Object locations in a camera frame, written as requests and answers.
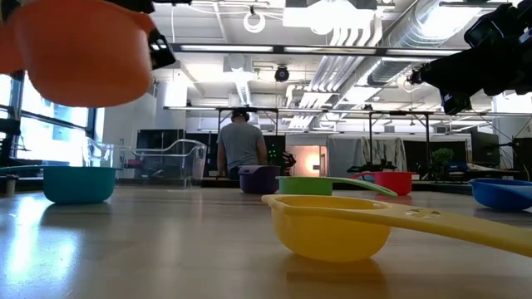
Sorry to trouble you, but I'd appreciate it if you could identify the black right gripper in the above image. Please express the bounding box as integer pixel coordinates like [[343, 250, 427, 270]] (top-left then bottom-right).
[[419, 37, 532, 116]]

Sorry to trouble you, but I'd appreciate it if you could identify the purple measuring cup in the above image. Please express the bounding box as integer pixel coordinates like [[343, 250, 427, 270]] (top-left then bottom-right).
[[238, 164, 282, 194]]

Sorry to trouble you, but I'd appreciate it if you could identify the person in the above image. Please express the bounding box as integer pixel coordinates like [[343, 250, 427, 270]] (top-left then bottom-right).
[[215, 107, 269, 180]]

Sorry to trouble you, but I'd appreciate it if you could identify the red measuring cup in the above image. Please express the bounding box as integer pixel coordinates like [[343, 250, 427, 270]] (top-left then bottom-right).
[[350, 170, 416, 196]]

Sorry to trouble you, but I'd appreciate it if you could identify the green potted plant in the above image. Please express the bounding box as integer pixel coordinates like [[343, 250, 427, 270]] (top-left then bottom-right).
[[431, 147, 456, 180]]

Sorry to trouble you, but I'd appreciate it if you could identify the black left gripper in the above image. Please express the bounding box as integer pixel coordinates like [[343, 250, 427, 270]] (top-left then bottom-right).
[[103, 0, 193, 71]]

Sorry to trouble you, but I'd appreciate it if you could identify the black ceiling track device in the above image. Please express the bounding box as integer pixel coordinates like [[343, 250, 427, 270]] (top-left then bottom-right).
[[408, 67, 426, 86]]

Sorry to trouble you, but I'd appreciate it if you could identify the black cabinet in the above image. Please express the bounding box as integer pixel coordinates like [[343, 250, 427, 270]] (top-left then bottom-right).
[[135, 128, 186, 167]]

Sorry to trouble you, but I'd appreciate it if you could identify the yellow measuring cup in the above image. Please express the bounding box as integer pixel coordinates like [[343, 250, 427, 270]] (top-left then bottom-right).
[[261, 194, 532, 263]]

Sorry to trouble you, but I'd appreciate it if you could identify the blue measuring cup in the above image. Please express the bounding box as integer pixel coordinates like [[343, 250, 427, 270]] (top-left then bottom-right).
[[468, 178, 532, 211]]

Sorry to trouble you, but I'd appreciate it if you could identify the teal measuring cup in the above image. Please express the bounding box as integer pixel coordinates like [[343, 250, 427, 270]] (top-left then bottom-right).
[[0, 164, 122, 205]]

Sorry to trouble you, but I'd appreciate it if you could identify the silver ventilation duct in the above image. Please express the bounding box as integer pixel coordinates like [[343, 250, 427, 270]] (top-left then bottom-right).
[[367, 0, 483, 86]]

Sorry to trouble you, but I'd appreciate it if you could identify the orange measuring cup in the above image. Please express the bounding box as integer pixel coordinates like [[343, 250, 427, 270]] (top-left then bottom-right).
[[0, 0, 157, 109]]

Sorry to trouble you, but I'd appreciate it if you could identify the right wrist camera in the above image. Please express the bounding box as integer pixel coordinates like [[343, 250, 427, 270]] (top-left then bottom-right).
[[464, 16, 504, 47]]

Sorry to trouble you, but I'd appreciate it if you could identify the small grey cylinder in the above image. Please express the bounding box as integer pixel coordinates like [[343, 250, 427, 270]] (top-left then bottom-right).
[[2, 174, 18, 196]]

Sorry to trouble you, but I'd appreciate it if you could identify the grey draped cloth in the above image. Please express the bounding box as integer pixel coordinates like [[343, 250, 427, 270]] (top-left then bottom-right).
[[326, 135, 408, 178]]

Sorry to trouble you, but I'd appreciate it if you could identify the clear plastic basket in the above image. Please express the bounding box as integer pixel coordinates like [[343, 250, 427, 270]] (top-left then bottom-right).
[[81, 138, 208, 188]]

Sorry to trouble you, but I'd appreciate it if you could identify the long ceiling light bar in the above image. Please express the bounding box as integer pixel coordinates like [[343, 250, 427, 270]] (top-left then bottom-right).
[[172, 43, 462, 57]]

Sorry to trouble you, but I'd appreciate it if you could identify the black monitor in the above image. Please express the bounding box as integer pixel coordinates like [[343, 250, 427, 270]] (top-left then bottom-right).
[[470, 128, 501, 167]]

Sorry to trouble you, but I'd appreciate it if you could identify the white ceiling ring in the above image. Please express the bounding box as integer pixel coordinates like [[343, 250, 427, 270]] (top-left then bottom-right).
[[243, 11, 267, 34]]

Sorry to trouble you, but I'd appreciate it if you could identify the green measuring cup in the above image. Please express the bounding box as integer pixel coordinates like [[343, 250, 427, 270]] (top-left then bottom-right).
[[276, 175, 399, 199]]

